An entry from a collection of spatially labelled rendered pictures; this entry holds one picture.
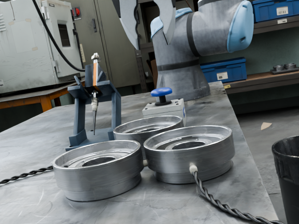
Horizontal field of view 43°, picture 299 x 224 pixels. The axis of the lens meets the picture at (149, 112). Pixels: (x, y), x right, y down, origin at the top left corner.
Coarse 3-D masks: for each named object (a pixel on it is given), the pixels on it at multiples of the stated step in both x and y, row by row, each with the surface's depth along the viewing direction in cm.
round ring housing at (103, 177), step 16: (96, 144) 49; (112, 144) 49; (128, 144) 48; (64, 160) 47; (96, 160) 47; (112, 160) 40; (128, 160) 41; (64, 176) 41; (80, 176) 40; (96, 176) 40; (112, 176) 40; (128, 176) 41; (80, 192) 41; (96, 192) 40; (112, 192) 41
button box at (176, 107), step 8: (152, 104) 71; (160, 104) 68; (168, 104) 68; (176, 104) 66; (144, 112) 67; (152, 112) 66; (160, 112) 66; (168, 112) 66; (176, 112) 66; (184, 112) 69; (184, 120) 68
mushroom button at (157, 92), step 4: (160, 88) 68; (164, 88) 68; (168, 88) 68; (152, 92) 68; (156, 92) 67; (160, 92) 67; (164, 92) 67; (168, 92) 68; (152, 96) 68; (156, 96) 68; (160, 96) 69; (164, 96) 69; (160, 100) 69; (164, 100) 69
